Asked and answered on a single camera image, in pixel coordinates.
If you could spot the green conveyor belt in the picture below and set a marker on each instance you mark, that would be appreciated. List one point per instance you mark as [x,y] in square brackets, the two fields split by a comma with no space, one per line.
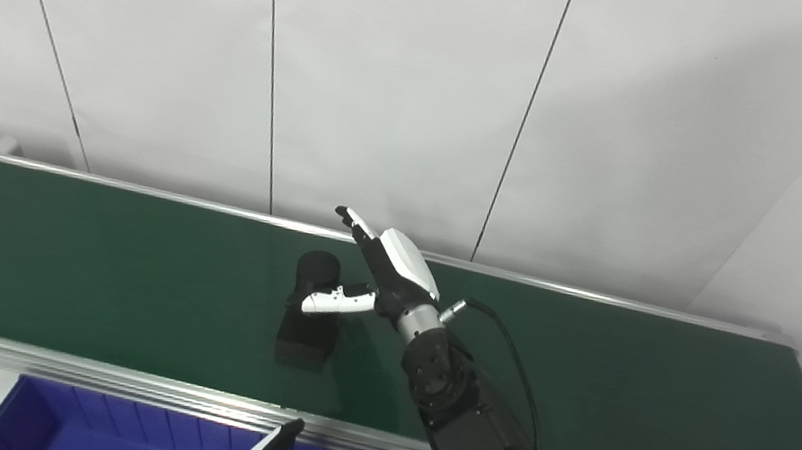
[89,267]
[113,377]

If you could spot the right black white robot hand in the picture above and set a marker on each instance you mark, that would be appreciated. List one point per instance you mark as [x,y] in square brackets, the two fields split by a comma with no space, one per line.
[398,272]

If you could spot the blue plastic bin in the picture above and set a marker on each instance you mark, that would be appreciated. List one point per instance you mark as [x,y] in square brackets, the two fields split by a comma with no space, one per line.
[105,434]

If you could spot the black cylinder-on-block part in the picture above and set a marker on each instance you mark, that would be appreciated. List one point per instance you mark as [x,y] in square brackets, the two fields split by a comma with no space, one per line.
[307,337]

